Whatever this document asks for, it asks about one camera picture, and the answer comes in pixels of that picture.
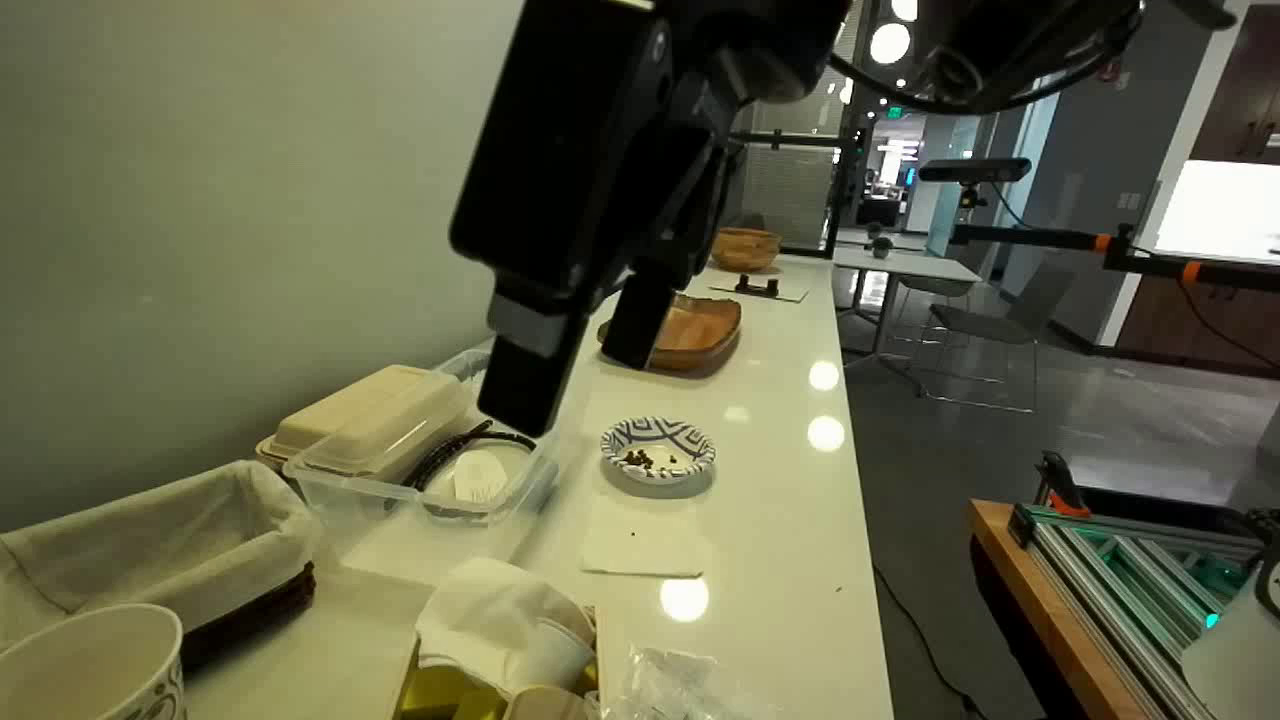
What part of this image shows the bright white screen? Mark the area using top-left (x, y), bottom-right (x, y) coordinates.
top-left (1152, 158), bottom-right (1280, 268)

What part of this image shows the crumpled plastic bag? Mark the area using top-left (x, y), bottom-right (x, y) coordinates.
top-left (410, 558), bottom-right (596, 697)

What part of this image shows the folded beige cloth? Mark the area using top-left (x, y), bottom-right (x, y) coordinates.
top-left (251, 359), bottom-right (483, 486)

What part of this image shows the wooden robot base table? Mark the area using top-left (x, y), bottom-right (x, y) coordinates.
top-left (966, 498), bottom-right (1176, 720)

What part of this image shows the black camera bar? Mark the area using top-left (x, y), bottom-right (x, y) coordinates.
top-left (917, 158), bottom-right (1037, 188)

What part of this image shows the yellowish tissue box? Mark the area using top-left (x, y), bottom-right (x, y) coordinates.
top-left (392, 646), bottom-right (605, 720)

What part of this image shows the blue white patterned plate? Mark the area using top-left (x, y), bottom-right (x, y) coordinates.
top-left (596, 413), bottom-right (718, 500)

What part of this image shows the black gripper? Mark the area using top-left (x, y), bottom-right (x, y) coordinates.
top-left (448, 0), bottom-right (857, 439)

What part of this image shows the black floor cable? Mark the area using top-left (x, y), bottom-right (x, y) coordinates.
top-left (871, 563), bottom-right (991, 720)

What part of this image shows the clear plastic bag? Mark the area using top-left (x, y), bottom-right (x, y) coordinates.
top-left (605, 646), bottom-right (791, 720)

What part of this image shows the rectangular wooden tray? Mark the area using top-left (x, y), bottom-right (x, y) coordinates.
top-left (592, 294), bottom-right (745, 379)

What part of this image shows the black pole with orange clamps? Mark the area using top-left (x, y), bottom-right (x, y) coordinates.
top-left (953, 219), bottom-right (1280, 294)

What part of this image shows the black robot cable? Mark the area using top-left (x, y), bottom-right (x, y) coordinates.
top-left (402, 419), bottom-right (541, 494)

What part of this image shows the wicker basket with cloth liner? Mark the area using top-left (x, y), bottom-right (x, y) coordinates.
top-left (0, 456), bottom-right (318, 674)

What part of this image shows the white background table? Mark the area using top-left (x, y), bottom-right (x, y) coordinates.
top-left (831, 237), bottom-right (985, 358)

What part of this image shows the white bowl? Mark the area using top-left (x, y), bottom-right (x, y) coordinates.
top-left (0, 601), bottom-right (187, 720)

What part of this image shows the aluminium base frame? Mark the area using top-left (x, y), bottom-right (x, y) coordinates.
top-left (1006, 498), bottom-right (1280, 720)

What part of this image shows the small white round item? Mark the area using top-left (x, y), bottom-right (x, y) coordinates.
top-left (422, 450), bottom-right (519, 514)

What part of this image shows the black orange clamp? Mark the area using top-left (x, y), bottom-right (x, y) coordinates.
top-left (1033, 451), bottom-right (1097, 522)

